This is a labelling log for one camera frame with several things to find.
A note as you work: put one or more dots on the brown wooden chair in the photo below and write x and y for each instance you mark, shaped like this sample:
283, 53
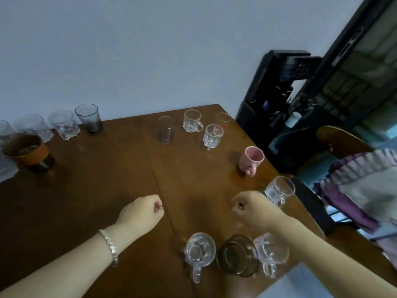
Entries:
341, 142

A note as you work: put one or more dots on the person's left hand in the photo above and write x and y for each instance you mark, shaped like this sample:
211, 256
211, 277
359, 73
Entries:
139, 215

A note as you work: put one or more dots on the person's right hand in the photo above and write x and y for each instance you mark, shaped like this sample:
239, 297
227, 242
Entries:
257, 211

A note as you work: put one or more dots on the tall smoky drinking glass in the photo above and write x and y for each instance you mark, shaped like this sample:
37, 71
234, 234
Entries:
166, 130

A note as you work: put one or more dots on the white plastic cup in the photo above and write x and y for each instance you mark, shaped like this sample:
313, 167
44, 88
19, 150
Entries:
293, 119

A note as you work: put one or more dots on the clear faceted glass tumbler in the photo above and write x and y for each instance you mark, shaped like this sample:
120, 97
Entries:
33, 126
4, 130
6, 170
64, 124

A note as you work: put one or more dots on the black water dispenser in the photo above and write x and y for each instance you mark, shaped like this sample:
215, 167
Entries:
273, 114

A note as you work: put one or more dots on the person's right fingers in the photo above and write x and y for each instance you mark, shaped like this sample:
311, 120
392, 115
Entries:
239, 204

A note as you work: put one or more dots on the small clear red-rimmed glass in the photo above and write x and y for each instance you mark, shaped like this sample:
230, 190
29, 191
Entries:
224, 118

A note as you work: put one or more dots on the purple and white frilled cloth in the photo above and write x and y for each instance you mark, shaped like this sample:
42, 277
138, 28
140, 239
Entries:
363, 192

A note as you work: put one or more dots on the person's left fingers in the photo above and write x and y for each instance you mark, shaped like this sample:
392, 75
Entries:
157, 205

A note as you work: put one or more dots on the brown glass cup orange sleeve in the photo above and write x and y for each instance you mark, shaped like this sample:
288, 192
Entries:
27, 151

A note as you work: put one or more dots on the smoky brown glass cup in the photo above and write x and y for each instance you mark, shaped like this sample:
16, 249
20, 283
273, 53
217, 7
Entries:
237, 256

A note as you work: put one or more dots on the clear glass mug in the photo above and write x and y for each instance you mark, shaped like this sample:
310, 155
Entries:
280, 190
199, 251
192, 121
212, 137
270, 255

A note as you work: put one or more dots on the person's right forearm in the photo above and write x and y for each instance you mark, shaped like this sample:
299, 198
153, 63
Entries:
335, 260

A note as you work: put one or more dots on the person's left forearm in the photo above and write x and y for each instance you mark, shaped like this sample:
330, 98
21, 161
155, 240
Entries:
68, 270

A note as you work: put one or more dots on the black framed door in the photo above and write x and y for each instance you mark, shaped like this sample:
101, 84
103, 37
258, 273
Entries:
356, 68

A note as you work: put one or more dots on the pink ceramic mug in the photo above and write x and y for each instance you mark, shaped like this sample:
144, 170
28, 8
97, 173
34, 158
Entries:
250, 160

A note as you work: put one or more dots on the dark smoky glass tumbler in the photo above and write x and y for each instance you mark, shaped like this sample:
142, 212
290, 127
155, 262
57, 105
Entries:
89, 118

